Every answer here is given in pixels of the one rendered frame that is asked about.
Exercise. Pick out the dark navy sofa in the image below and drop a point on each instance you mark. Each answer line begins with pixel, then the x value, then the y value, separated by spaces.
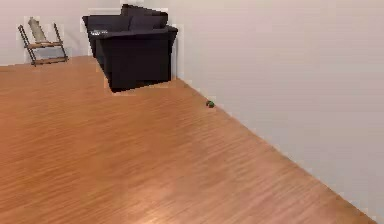
pixel 136 60

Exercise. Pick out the wooden ladder shelf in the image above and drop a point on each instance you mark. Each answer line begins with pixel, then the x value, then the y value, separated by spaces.
pixel 46 45

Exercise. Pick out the small green ball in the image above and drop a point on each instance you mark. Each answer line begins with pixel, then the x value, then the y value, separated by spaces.
pixel 210 104

